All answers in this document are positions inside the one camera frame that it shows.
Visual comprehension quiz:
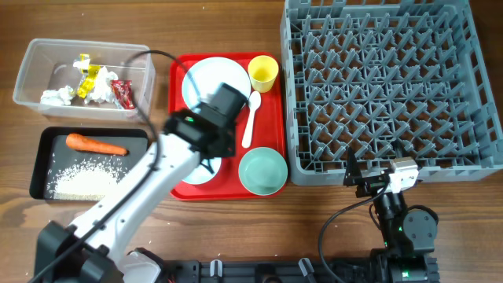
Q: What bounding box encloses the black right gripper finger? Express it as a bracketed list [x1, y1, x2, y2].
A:
[343, 147, 362, 186]
[391, 139, 409, 159]

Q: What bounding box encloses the light blue bowl with rice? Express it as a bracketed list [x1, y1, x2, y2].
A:
[182, 157, 222, 185]

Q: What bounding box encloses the green bowl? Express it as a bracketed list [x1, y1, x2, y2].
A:
[238, 147, 288, 197]

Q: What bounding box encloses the large light blue plate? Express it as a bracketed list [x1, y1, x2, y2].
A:
[182, 57, 252, 109]

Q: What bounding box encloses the yellow plastic cup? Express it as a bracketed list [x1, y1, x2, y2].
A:
[248, 55, 279, 93]

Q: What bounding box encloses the red snack wrapper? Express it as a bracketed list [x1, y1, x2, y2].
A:
[111, 80, 135, 110]

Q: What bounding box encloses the orange carrot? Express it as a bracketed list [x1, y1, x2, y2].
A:
[66, 134, 128, 156]

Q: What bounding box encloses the yellow snack wrapper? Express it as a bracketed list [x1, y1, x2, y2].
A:
[73, 53, 101, 98]

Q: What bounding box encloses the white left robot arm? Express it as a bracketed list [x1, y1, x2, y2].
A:
[32, 104, 241, 282]

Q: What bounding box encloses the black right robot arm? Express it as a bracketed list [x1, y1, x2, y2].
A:
[343, 140, 440, 282]

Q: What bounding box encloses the grey dishwasher rack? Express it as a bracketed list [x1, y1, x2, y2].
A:
[280, 1, 502, 186]

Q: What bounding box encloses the red serving tray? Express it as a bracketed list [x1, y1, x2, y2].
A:
[168, 51, 286, 201]

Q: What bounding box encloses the white plastic spoon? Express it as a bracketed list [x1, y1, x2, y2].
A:
[241, 91, 262, 149]

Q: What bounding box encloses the pile of white rice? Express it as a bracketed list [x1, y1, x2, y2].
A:
[45, 160, 129, 200]

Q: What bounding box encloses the black plastic tray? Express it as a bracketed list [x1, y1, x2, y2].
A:
[29, 127, 149, 201]

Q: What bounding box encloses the clear plastic bin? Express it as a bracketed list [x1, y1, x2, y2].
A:
[13, 39, 156, 121]

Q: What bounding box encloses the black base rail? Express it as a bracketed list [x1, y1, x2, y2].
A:
[156, 257, 440, 283]

